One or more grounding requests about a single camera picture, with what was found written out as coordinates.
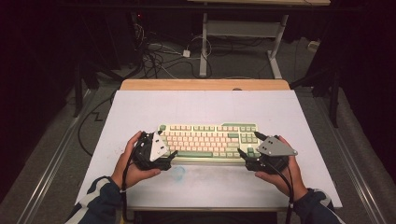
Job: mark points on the black metal stand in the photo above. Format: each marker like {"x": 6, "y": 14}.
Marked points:
{"x": 334, "y": 99}
{"x": 77, "y": 93}

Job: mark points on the light metal desk frame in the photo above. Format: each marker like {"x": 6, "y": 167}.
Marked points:
{"x": 243, "y": 28}

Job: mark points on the person's right hand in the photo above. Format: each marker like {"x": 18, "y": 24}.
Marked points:
{"x": 289, "y": 180}

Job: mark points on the white table cover sheet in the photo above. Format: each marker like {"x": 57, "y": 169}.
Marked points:
{"x": 202, "y": 105}

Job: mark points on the white power adapter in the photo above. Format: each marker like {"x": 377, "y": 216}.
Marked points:
{"x": 186, "y": 53}

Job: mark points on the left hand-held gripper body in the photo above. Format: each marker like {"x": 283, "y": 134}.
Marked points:
{"x": 149, "y": 155}

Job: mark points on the metal floor rail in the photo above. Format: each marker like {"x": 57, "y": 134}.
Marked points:
{"x": 351, "y": 165}
{"x": 53, "y": 165}

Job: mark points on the person's left hand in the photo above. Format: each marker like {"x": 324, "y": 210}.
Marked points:
{"x": 130, "y": 174}

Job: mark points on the green and cream keyboard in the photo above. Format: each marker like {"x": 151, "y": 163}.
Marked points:
{"x": 202, "y": 143}

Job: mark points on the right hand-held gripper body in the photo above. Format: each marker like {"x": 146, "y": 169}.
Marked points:
{"x": 274, "y": 151}

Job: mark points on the white power strip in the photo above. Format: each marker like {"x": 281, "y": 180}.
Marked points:
{"x": 313, "y": 46}

